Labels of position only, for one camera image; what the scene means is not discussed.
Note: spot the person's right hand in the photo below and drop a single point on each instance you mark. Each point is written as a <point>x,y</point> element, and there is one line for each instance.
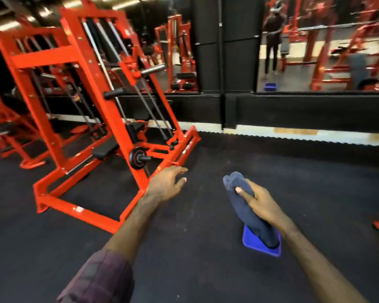
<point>263,206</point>

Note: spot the person's left hand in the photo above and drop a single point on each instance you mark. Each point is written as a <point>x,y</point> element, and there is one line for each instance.
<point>162,186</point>

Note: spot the person's left thumb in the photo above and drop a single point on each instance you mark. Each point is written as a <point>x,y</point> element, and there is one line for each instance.
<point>180,183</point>

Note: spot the person's right thumb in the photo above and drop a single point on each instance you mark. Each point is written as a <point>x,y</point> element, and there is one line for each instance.
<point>243,194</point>

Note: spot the dark blue cloth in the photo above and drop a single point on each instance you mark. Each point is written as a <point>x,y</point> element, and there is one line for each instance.
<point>244,211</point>

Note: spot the person's right forearm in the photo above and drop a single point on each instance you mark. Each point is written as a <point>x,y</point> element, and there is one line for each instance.
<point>315,265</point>

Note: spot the person's left forearm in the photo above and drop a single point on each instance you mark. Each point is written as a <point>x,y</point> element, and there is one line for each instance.
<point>135,222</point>

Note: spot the black weight plate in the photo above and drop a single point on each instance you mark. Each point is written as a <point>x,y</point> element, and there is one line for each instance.
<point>136,158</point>

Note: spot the blue plastic bin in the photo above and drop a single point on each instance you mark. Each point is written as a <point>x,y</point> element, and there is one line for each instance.
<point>255,244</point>

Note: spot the large red gym machine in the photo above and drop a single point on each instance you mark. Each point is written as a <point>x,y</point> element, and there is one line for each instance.
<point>91,100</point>

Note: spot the plaid shirt sleeve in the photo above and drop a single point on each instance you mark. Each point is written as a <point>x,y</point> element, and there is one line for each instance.
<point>98,279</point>

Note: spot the black pillar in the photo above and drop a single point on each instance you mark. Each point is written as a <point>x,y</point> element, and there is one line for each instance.
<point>227,47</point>

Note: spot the red bench machine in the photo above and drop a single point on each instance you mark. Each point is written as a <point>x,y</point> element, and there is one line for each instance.
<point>9,129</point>

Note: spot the narrow wall mirror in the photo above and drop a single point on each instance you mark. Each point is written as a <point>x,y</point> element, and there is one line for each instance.
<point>177,47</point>

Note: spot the wide wall mirror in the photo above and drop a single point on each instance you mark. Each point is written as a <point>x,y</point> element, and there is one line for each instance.
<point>322,44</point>

